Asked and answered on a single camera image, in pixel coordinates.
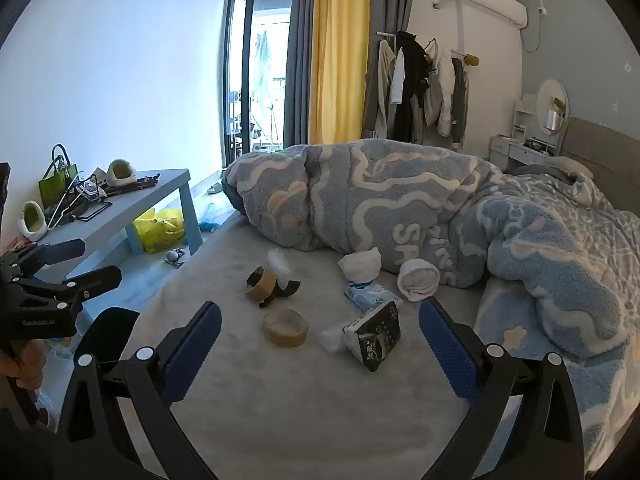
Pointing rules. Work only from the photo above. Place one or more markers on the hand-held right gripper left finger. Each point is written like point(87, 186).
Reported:
point(192, 350)

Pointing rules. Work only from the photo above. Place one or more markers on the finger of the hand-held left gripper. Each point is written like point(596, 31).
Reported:
point(55, 252)
point(95, 282)

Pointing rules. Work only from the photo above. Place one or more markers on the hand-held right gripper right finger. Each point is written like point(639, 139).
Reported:
point(447, 350)

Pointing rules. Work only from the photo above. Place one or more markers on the black snack packet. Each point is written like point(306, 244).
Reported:
point(380, 330)

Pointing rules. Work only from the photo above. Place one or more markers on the white sock wide cuff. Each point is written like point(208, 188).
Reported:
point(417, 277)

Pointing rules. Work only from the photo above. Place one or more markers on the tan tape roll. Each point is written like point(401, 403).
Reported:
point(272, 332)

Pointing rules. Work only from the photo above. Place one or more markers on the brown tape roll dark core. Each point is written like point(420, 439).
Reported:
point(267, 285)

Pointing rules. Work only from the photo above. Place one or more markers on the black tape roll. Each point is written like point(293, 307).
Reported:
point(290, 290)

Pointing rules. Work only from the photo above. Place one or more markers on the clear plastic bag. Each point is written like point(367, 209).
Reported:
point(331, 341)

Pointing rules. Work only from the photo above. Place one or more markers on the white sock pointed tips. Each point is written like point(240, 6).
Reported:
point(360, 262)

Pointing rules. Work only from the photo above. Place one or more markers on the person's left hand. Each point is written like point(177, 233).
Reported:
point(30, 360)

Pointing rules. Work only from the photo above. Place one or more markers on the white green fluffy slipper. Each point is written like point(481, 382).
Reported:
point(121, 172)
point(32, 220)

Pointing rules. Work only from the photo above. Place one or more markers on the green handbag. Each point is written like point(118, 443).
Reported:
point(55, 185)

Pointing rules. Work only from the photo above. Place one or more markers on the small white blue packet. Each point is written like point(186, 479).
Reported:
point(91, 190)

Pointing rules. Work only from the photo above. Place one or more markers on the yellow plastic bag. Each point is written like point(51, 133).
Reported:
point(157, 232)

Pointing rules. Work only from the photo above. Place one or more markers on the blue star print fleece sheet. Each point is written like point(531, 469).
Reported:
point(530, 355)

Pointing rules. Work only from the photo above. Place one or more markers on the light blue table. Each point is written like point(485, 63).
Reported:
point(140, 195)

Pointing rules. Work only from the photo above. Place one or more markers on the blue tissue pack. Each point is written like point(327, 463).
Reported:
point(362, 294)

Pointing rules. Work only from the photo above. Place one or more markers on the dark brown stick bundle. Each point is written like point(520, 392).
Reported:
point(135, 183)

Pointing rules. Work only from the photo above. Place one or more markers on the small clear plastic wrap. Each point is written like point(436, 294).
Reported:
point(277, 262)

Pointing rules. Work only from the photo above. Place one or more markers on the small blue cloth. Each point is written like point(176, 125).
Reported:
point(210, 220)

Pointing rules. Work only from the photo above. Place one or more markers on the grey slipper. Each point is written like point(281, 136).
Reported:
point(215, 189)

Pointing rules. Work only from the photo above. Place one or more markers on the fluffy blue cloud blanket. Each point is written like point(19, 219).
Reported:
point(380, 195)

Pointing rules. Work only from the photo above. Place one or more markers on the blue white patterned quilt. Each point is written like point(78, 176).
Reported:
point(575, 215)

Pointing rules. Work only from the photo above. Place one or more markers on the white vanity table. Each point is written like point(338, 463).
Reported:
point(505, 152)

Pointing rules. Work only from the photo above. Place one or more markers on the grey pillow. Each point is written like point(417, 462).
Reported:
point(555, 164)

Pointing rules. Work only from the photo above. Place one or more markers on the grey garment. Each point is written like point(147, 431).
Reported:
point(460, 110)

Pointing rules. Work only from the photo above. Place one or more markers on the white desktop shelf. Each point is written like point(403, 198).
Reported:
point(522, 115)

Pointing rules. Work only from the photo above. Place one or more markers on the beige grey headboard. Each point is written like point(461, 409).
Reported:
point(595, 145)

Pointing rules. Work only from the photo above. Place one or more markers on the white jacket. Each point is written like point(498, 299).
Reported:
point(447, 95)

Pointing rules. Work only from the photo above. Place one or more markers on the black framed glass door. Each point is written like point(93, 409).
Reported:
point(240, 60)

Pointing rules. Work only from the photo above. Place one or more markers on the black coat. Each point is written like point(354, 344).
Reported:
point(412, 85)

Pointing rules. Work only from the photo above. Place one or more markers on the beige coat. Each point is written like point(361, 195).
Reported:
point(377, 85)

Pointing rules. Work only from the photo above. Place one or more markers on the white shirt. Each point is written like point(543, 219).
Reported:
point(397, 80)

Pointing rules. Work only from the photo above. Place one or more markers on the round mirror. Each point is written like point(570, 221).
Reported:
point(550, 95)

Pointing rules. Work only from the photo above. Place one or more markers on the yellow curtain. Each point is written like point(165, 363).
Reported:
point(340, 50)

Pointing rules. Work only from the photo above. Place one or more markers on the clothes on rack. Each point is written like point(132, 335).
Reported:
point(387, 35)

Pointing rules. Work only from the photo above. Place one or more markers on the white air conditioner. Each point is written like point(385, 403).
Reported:
point(495, 5)

